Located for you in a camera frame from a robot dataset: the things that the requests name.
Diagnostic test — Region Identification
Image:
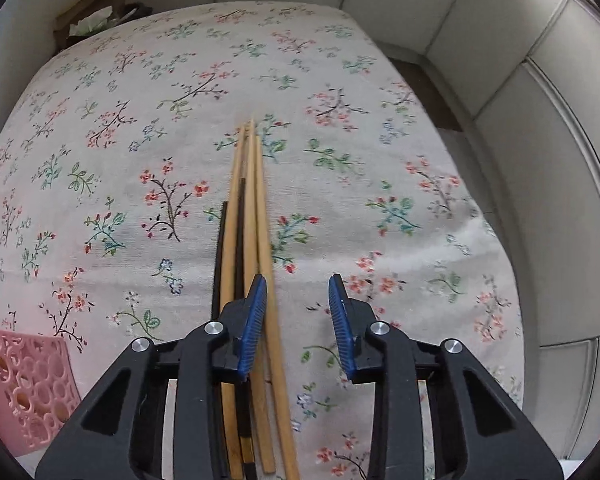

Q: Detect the brown floor mat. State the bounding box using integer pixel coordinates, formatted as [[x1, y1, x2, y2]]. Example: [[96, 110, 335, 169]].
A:
[[386, 56, 464, 134]]

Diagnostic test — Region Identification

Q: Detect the pink perforated plastic basket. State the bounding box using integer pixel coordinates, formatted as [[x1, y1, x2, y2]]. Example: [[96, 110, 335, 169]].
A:
[[0, 324, 84, 457]]

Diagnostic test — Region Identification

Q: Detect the dark chopstick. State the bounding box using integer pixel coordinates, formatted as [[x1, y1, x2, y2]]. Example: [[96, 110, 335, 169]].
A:
[[233, 176, 259, 480], [211, 199, 230, 322]]

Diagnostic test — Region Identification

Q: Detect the floral tablecloth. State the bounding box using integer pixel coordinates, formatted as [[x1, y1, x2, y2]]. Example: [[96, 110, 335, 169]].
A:
[[0, 0, 527, 480]]

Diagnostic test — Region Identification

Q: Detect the black trash bin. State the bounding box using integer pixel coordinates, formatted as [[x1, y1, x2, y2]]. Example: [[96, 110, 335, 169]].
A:
[[70, 1, 154, 37]]

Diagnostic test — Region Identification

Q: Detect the light wooden chopstick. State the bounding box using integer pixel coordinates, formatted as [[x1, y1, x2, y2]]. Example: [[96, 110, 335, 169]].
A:
[[253, 133, 302, 480], [220, 125, 247, 480], [242, 116, 277, 476]]

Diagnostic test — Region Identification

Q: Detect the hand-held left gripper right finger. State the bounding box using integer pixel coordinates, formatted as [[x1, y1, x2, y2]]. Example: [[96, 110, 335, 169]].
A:
[[328, 273, 564, 480]]

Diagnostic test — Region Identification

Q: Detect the brown paper bag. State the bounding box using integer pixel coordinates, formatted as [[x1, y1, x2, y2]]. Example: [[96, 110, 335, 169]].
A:
[[53, 0, 127, 49]]

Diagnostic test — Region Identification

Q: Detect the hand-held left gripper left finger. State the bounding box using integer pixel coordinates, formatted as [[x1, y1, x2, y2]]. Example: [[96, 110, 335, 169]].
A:
[[35, 274, 269, 480]]

